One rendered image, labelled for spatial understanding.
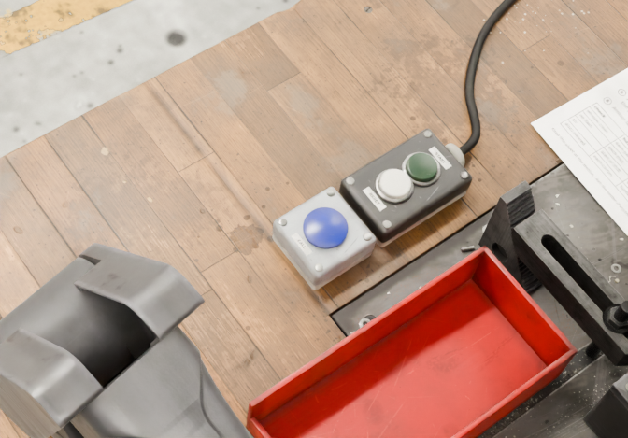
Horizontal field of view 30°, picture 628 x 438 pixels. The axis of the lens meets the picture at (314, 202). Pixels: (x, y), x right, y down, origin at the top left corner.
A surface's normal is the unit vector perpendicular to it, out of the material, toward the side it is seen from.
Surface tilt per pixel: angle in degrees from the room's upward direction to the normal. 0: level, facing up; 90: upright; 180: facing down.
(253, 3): 0
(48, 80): 0
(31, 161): 0
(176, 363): 19
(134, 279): 45
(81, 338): 30
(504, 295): 90
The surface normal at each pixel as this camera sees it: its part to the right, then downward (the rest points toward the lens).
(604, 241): 0.09, -0.49
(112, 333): 0.55, 0.07
